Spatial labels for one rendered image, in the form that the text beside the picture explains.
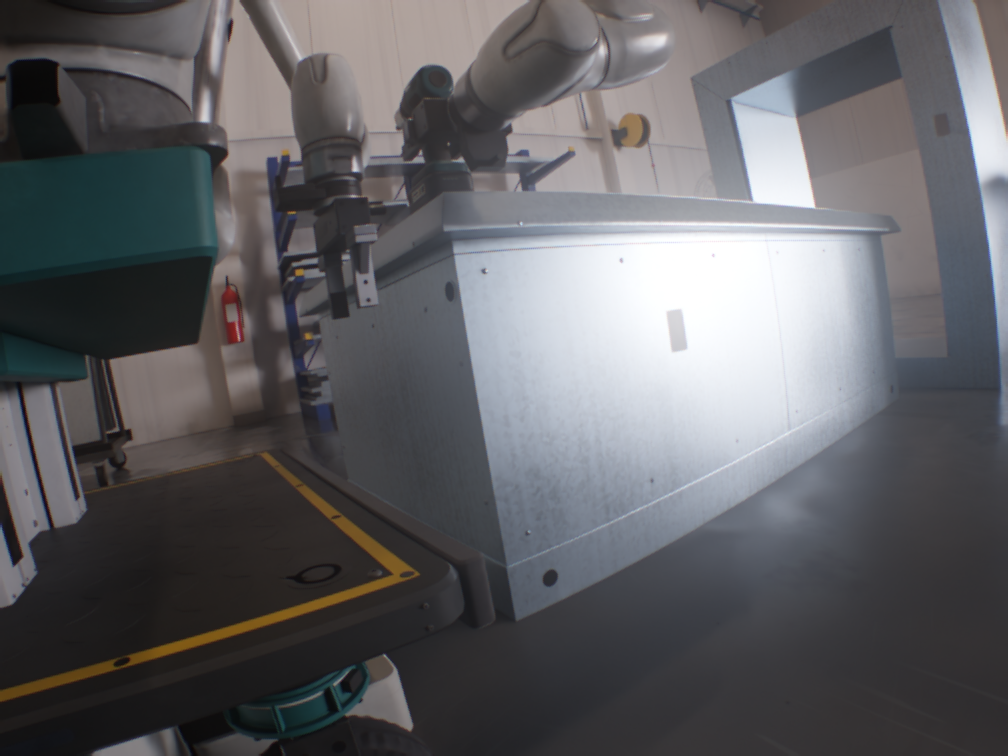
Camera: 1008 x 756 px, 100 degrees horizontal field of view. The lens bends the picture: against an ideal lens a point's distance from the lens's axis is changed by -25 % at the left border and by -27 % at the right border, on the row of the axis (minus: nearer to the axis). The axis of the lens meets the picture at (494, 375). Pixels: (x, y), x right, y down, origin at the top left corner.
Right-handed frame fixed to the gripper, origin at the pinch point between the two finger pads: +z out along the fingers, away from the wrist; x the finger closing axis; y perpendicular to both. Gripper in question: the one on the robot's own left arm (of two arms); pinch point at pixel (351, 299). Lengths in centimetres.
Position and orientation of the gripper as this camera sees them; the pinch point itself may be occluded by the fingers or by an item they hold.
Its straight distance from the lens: 79.7
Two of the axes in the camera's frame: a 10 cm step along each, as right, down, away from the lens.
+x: -5.2, 0.2, 8.5
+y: 8.4, -1.8, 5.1
